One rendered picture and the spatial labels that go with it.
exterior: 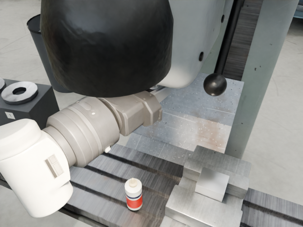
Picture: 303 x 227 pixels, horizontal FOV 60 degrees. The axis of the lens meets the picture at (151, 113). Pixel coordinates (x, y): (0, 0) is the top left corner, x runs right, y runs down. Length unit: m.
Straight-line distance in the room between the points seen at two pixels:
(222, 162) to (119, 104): 0.39
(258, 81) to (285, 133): 1.55
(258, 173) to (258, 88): 1.21
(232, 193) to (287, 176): 1.44
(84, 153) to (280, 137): 2.06
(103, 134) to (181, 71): 0.14
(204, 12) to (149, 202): 0.52
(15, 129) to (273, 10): 0.64
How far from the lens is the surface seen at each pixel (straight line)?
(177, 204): 0.59
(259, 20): 0.77
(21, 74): 3.09
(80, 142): 0.36
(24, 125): 0.35
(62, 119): 0.37
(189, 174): 0.66
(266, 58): 0.81
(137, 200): 0.66
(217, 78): 0.34
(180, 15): 0.30
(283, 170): 2.10
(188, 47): 0.31
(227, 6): 0.48
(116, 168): 0.78
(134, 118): 0.41
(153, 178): 0.75
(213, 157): 0.72
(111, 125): 0.38
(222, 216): 0.59
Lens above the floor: 1.52
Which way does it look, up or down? 42 degrees down
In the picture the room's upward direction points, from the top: straight up
